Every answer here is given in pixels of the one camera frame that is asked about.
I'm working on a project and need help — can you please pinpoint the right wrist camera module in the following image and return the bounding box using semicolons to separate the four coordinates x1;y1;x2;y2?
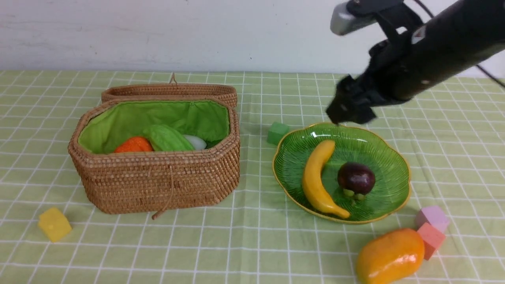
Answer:
330;0;423;41

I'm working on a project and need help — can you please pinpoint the green checkered tablecloth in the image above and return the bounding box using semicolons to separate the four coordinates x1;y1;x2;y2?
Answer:
0;70;505;284

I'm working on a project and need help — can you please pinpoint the yellow banana toy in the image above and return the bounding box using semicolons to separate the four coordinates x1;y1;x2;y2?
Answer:
302;140;350;219

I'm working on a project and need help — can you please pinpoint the pink-purple foam cube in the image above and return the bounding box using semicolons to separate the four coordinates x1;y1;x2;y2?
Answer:
415;206;450;233

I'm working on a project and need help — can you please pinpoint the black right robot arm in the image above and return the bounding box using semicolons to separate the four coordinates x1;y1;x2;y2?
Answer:
326;0;505;124

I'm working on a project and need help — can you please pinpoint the green bitter gourd toy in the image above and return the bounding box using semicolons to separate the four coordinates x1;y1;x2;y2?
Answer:
143;124;195;152

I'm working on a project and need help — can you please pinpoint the orange mango toy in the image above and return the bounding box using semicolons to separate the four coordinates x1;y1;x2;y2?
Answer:
355;228;425;284

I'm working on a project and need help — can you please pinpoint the orange pumpkin toy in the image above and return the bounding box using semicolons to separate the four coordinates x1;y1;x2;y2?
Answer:
114;136;154;153

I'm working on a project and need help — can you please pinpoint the salmon pink foam cube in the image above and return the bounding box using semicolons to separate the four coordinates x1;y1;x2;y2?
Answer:
417;222;446;260

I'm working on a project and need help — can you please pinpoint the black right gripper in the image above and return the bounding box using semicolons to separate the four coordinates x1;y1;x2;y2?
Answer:
326;31;415;124

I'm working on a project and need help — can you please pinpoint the yellow foam cube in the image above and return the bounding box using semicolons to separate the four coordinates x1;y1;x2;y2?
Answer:
38;207;72;243

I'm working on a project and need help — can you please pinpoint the purple mangosteen toy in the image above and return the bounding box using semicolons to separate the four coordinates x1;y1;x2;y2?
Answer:
337;162;376;201

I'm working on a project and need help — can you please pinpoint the woven rattan basket lid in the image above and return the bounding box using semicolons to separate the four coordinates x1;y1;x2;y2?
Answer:
101;73;238;108

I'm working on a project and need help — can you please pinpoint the green glass leaf plate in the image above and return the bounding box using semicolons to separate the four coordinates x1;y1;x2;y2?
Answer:
272;123;411;224

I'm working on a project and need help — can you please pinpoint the green foam cube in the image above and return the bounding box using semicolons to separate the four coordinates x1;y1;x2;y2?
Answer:
267;121;290;145

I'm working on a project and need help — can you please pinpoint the woven rattan basket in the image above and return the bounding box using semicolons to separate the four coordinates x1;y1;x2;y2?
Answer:
68;95;240;218

